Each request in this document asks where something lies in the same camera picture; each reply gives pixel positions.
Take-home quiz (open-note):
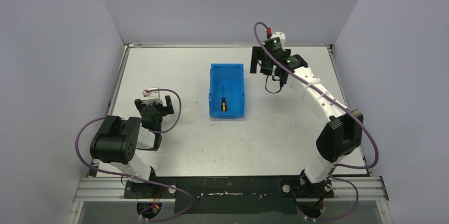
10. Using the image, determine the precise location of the black yellow screwdriver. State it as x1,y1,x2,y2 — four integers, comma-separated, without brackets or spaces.
221,87,227,112

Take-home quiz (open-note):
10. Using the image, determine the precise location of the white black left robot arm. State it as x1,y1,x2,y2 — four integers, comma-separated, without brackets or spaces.
90,95,174,198

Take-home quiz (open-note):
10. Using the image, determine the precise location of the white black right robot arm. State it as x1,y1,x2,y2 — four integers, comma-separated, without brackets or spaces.
250,47,363,197

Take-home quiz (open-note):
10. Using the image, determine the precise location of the blue plastic bin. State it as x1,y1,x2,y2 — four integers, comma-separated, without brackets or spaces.
208,64,245,119

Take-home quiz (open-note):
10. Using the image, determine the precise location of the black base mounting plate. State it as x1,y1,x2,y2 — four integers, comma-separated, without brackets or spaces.
123,175,334,214

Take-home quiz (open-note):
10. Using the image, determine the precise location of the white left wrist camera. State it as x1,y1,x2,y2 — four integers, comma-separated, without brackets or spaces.
142,87,160,101

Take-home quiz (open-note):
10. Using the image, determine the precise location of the aluminium frame rail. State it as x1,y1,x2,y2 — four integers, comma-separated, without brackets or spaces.
74,176,389,202

